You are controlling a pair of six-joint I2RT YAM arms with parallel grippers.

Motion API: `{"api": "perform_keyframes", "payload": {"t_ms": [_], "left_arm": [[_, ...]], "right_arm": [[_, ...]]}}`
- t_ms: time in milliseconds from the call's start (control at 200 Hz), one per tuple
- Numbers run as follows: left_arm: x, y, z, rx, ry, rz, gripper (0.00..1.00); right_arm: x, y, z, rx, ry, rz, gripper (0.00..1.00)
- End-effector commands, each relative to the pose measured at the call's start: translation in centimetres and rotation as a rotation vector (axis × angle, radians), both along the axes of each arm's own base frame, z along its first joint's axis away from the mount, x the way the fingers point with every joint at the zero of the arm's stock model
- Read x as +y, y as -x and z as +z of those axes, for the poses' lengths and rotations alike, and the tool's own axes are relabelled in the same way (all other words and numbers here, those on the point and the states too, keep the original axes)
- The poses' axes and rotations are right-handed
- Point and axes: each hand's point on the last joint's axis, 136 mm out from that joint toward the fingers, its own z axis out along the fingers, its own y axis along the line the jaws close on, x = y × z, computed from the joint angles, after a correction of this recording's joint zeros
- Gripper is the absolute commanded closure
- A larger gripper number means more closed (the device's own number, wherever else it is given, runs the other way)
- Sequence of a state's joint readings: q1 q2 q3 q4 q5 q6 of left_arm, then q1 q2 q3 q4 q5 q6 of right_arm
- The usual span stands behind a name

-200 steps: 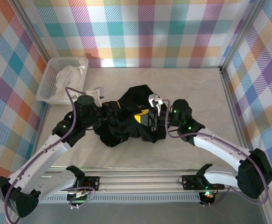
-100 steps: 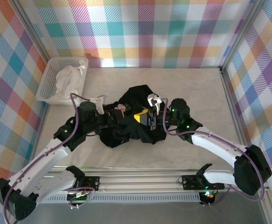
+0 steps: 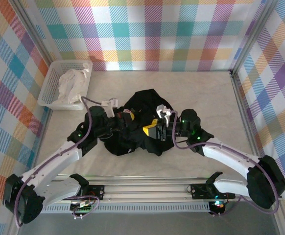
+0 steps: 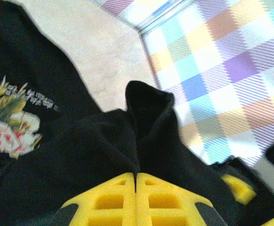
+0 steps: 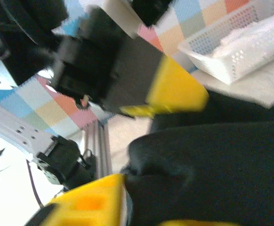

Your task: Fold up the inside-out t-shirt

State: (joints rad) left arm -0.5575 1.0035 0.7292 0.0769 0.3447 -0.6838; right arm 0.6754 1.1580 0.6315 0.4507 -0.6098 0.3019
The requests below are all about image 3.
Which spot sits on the white perforated plastic basket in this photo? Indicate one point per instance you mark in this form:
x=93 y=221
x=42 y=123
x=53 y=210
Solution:
x=49 y=80

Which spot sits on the controller board with lit LED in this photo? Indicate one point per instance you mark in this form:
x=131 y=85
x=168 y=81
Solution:
x=217 y=204

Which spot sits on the black floral print t-shirt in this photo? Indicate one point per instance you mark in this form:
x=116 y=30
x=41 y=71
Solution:
x=145 y=100

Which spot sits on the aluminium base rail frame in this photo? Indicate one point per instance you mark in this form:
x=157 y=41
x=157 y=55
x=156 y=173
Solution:
x=145 y=192

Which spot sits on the aluminium frame post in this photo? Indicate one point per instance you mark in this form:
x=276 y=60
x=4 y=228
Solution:
x=32 y=29
x=257 y=24

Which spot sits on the crumpled white cloth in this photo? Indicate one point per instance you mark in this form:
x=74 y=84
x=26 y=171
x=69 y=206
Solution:
x=71 y=83

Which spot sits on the green terminal controller board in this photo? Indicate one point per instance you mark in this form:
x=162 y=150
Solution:
x=82 y=209

